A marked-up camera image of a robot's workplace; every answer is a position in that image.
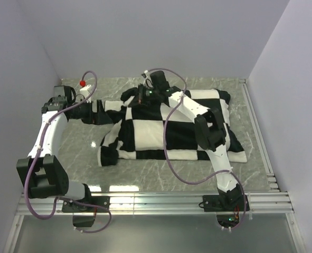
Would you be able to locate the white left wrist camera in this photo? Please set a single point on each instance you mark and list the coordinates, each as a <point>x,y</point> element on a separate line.
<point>86,89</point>

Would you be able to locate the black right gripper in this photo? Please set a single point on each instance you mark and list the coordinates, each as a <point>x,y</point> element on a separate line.
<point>139,101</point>

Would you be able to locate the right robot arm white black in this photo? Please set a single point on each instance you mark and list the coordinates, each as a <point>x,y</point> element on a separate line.
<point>210,132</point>

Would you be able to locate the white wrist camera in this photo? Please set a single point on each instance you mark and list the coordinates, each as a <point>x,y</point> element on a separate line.
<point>147,80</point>
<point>86,89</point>

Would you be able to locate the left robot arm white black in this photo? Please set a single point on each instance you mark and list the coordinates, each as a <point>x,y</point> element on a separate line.
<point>41,173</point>

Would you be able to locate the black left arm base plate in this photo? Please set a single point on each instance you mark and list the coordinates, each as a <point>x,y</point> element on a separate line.
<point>84,212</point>

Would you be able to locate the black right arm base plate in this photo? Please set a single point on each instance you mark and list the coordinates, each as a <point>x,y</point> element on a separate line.
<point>227,213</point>

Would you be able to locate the aluminium front rail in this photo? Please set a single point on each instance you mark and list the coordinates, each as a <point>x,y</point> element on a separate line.
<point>169,203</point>

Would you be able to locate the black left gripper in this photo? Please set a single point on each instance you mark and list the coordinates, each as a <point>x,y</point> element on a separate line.
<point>100,117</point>

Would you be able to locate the black white checkered pillowcase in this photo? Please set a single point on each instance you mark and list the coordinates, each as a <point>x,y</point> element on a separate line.
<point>149,133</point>

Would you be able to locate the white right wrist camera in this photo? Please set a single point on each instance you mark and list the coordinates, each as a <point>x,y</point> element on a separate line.
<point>147,80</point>

